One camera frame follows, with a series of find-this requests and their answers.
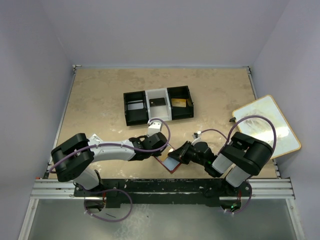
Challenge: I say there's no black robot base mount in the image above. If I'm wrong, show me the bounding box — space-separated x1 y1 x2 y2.
74 178 252 210

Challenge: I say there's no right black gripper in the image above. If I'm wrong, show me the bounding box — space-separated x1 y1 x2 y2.
168 140 207 167

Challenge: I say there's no wooden framed whiteboard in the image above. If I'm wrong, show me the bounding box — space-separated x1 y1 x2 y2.
232 95 301 159

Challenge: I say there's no purple cable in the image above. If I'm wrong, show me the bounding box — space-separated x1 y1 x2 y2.
197 115 277 216
48 117 171 222

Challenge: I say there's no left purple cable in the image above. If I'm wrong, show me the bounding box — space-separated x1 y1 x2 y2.
48 117 171 222

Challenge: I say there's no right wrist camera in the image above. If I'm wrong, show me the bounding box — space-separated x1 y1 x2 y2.
191 131 202 146

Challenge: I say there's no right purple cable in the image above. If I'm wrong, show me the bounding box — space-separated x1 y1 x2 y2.
197 115 277 216

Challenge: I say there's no white card in tray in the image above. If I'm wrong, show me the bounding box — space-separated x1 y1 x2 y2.
127 102 144 111

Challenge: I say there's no small printed plastic packet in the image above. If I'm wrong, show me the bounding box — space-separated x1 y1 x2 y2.
88 133 103 146

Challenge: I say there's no gold card in tray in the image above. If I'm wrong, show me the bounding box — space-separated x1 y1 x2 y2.
171 98 187 108

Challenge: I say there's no black card in tray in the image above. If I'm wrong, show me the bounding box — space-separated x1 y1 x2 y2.
149 97 166 107

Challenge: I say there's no aluminium frame rail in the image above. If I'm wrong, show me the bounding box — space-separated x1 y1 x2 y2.
19 162 306 240

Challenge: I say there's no black white three-compartment tray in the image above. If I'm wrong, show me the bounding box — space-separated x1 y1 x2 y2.
123 85 194 126

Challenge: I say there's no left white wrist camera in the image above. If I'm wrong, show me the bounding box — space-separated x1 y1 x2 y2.
147 120 163 137

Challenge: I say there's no red leather card holder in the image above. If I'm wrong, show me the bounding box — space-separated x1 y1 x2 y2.
154 144 181 174

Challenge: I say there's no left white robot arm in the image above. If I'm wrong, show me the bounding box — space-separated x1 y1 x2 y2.
49 132 168 196

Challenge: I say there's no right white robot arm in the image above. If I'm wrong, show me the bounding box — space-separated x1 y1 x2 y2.
168 132 273 196

